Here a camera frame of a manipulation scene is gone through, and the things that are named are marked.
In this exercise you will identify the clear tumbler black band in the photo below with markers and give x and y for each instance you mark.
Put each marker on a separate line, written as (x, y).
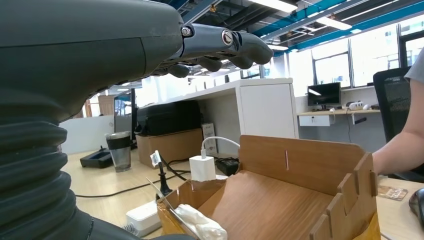
(118, 152)

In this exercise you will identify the white partition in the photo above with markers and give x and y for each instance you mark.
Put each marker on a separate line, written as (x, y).
(86, 132)

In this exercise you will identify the black bag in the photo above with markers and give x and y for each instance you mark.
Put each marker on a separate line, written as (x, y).
(169, 117)

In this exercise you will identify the wall desk with drawer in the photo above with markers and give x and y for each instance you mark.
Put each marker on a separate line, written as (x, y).
(314, 120)

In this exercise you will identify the ceiling strip light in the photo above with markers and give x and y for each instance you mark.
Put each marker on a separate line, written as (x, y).
(334, 23)
(275, 5)

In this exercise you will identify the grey-backed monitor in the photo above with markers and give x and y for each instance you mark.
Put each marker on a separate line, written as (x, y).
(124, 112)

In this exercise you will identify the window wall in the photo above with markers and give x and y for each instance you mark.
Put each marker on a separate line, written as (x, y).
(374, 53)

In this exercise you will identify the black computer mouse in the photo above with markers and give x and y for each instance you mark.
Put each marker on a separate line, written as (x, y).
(418, 203)

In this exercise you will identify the black office chair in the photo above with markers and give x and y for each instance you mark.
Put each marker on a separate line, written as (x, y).
(392, 102)

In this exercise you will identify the black power adapter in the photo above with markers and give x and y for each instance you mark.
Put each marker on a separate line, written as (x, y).
(228, 166)

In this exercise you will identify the brown cardboard box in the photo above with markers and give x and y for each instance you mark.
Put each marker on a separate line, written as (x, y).
(169, 149)

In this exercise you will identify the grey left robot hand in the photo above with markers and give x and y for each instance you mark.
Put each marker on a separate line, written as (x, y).
(66, 49)

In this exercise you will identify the white USB charger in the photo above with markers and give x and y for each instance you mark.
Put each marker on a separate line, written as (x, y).
(202, 169)

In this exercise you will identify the wooden door panel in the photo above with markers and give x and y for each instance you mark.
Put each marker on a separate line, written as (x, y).
(106, 106)

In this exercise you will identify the open wooden box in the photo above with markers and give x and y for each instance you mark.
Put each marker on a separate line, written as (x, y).
(281, 205)

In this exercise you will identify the printed paper label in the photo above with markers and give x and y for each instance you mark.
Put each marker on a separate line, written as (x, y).
(208, 136)

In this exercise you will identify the person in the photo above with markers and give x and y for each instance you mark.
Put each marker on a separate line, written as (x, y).
(415, 66)

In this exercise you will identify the black tray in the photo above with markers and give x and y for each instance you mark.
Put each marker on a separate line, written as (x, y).
(96, 160)

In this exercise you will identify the white VR headset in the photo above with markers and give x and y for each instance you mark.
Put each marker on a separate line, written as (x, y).
(356, 106)

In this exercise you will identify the black desktop monitor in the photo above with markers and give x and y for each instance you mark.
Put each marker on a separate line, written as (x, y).
(324, 94)

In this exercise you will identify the black power plug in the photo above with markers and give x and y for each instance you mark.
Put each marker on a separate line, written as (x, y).
(164, 188)

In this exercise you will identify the white wrapped wad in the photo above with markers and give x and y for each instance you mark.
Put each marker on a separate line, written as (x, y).
(198, 225)

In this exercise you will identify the white power strip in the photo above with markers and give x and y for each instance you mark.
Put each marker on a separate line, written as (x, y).
(142, 218)

